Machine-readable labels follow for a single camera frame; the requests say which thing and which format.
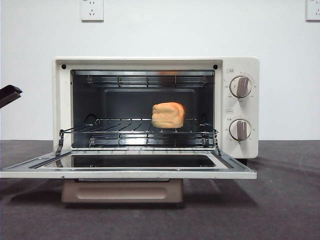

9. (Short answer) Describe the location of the oven temperature knob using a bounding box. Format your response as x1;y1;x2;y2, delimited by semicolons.
229;76;253;99

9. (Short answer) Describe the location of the white Toshiba toaster oven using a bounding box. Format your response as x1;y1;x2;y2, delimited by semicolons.
51;56;260;166

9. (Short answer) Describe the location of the oven door with beige handle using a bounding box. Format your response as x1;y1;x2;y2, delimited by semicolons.
0;148;258;204

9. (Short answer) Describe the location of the metal wire oven rack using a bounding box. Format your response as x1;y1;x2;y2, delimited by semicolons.
59;117;221;134

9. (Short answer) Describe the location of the white wall socket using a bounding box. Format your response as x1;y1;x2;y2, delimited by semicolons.
305;0;320;23
80;0;105;22

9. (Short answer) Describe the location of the oven timer knob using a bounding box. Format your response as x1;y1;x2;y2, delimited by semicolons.
228;118;252;142

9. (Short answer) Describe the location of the golden brown bread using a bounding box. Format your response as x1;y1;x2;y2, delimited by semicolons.
151;101;187;130

